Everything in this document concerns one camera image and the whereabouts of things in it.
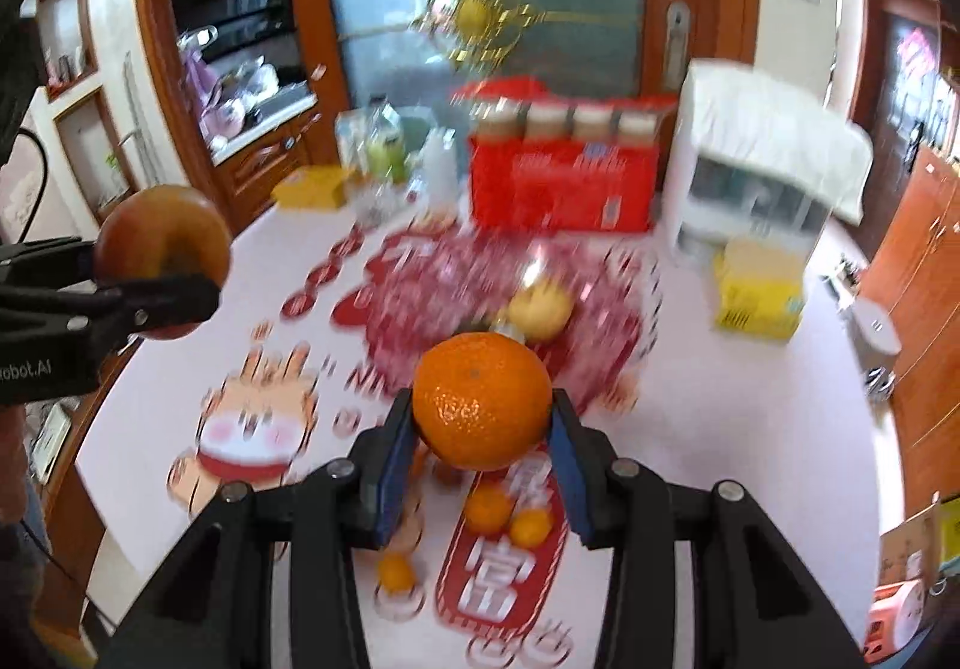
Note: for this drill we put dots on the gold ornament door decoration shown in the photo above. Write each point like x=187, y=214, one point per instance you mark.
x=477, y=34

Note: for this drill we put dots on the large orange mandarin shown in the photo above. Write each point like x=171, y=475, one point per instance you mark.
x=481, y=400

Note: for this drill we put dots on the yellow tissue box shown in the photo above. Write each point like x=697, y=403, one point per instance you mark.
x=760, y=289

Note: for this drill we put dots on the clear drinking glass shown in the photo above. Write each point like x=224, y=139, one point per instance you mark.
x=374, y=201

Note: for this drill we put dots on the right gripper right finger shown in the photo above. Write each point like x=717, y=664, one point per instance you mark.
x=756, y=603

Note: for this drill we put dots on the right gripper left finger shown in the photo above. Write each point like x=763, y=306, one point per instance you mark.
x=208, y=604

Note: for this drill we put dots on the clear bottle green label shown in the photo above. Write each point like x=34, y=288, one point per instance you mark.
x=385, y=142

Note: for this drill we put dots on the red paper cup package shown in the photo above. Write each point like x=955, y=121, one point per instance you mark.
x=541, y=162

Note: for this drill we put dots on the wooden cabinet right side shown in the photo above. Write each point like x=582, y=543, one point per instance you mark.
x=914, y=276

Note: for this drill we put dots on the white squeeze wash bottle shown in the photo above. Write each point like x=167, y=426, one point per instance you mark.
x=439, y=169

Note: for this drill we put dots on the yellow pear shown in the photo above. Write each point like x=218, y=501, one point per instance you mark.
x=541, y=311

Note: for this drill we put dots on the pink glass fruit bowl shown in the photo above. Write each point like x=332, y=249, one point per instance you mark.
x=590, y=313

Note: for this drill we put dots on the red apple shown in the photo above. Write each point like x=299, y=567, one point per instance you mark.
x=162, y=233

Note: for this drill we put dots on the silver door handle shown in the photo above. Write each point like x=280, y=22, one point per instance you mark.
x=676, y=45

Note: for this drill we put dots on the white appliance with cloth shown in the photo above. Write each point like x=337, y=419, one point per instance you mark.
x=755, y=157

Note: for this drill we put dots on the yellow tea tin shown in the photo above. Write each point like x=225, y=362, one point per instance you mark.
x=317, y=187

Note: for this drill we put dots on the small white carton box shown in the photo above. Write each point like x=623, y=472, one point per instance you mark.
x=351, y=130

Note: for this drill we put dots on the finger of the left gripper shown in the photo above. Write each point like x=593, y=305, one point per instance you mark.
x=108, y=314
x=61, y=259

